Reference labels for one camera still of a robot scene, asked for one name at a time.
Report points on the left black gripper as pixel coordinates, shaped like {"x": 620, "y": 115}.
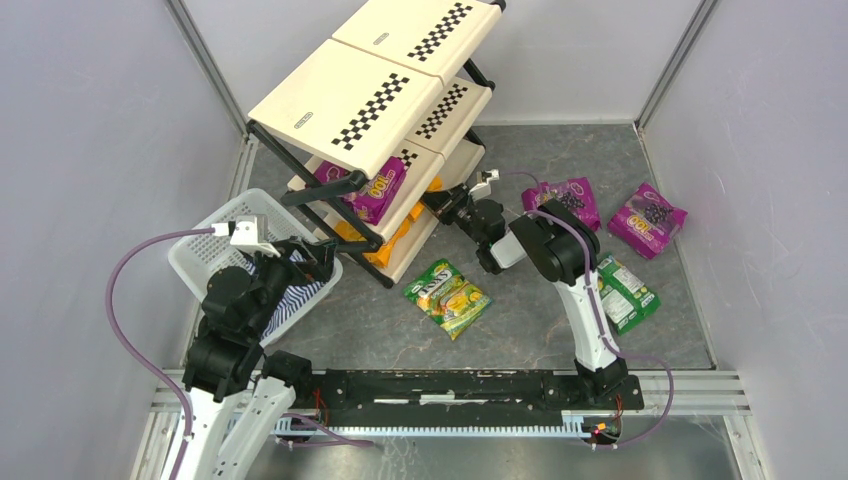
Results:
{"x": 303, "y": 258}

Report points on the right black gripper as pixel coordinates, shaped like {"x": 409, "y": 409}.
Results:
{"x": 454, "y": 203}

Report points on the orange candy bag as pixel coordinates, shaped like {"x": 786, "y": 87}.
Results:
{"x": 382, "y": 256}
{"x": 417, "y": 210}

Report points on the green yellow candy bag front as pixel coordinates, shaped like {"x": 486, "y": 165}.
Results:
{"x": 445, "y": 295}

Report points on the green candy bag back side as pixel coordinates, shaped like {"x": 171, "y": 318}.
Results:
{"x": 626, "y": 299}

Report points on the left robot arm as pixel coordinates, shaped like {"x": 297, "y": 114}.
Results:
{"x": 237, "y": 393}

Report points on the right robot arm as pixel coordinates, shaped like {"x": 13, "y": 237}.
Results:
{"x": 564, "y": 251}

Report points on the purple candy bag on shelf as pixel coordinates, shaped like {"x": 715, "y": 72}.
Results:
{"x": 373, "y": 200}

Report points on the cream checkered three-tier shelf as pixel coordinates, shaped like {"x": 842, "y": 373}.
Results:
{"x": 396, "y": 79}

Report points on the purple candy bag middle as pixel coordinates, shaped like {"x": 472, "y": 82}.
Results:
{"x": 576, "y": 194}

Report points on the purple candy bag right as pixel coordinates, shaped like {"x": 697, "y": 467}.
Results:
{"x": 647, "y": 222}

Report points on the blue striped cloth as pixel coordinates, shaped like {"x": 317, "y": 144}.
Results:
{"x": 296, "y": 300}

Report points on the white plastic mesh basket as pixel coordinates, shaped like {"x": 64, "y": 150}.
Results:
{"x": 195, "y": 259}

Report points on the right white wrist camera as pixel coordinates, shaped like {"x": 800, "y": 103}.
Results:
{"x": 482, "y": 187}

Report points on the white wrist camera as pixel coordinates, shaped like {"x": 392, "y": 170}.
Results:
{"x": 247, "y": 233}
{"x": 482, "y": 187}

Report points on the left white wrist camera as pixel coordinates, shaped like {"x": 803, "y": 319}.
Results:
{"x": 247, "y": 233}

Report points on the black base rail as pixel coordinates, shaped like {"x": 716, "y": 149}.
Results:
{"x": 474, "y": 399}

